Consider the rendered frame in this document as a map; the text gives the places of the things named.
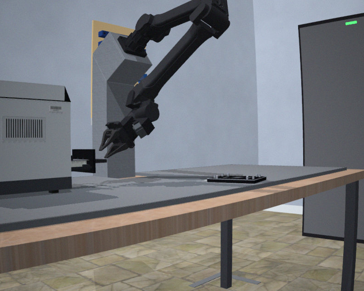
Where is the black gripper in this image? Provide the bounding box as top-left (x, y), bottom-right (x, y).
top-left (99, 121), bottom-right (135, 158)

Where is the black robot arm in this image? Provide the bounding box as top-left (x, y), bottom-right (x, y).
top-left (117, 0), bottom-right (230, 141)

